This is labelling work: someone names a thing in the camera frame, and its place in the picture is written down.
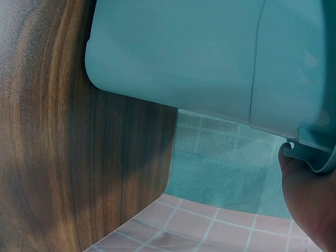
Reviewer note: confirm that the person's right hand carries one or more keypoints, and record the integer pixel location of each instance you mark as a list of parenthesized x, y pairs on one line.
[(309, 204)]

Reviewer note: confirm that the teal plastic container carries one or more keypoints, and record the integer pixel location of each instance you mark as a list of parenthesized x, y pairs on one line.
[(199, 52)]

